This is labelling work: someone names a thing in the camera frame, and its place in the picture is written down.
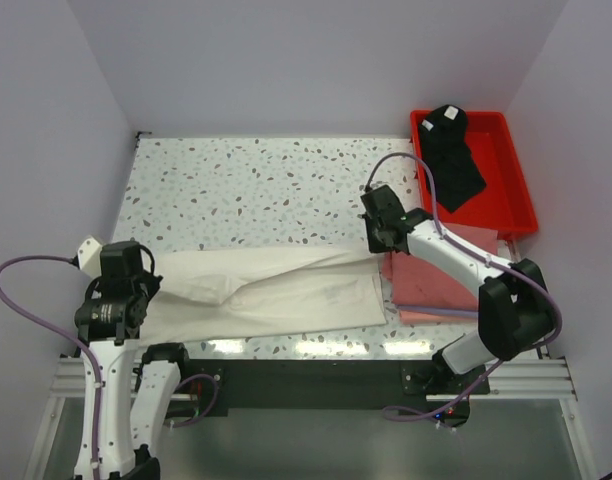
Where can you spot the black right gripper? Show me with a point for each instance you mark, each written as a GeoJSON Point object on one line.
{"type": "Point", "coordinates": [375, 246]}

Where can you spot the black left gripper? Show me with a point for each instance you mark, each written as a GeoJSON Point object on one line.
{"type": "Point", "coordinates": [153, 283]}

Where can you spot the white Coca-Cola t-shirt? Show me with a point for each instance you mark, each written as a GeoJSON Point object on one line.
{"type": "Point", "coordinates": [257, 292]}

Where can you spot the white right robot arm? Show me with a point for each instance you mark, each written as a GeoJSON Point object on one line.
{"type": "Point", "coordinates": [514, 309]}

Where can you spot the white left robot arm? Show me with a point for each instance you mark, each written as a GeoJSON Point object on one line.
{"type": "Point", "coordinates": [125, 402]}

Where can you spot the folded pink t-shirt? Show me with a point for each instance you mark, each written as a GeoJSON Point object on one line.
{"type": "Point", "coordinates": [417, 283]}

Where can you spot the folded lilac t-shirt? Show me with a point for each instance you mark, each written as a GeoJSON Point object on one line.
{"type": "Point", "coordinates": [438, 311]}

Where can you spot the folded salmon t-shirt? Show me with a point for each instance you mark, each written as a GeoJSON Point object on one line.
{"type": "Point", "coordinates": [419, 318]}

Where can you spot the black t-shirt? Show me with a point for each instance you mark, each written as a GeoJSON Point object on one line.
{"type": "Point", "coordinates": [456, 176]}

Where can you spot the red plastic tray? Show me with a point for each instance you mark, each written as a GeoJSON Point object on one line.
{"type": "Point", "coordinates": [505, 205]}

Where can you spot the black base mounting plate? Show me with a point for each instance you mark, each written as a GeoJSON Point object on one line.
{"type": "Point", "coordinates": [312, 385]}

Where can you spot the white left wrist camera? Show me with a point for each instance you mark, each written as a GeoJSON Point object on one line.
{"type": "Point", "coordinates": [88, 257]}

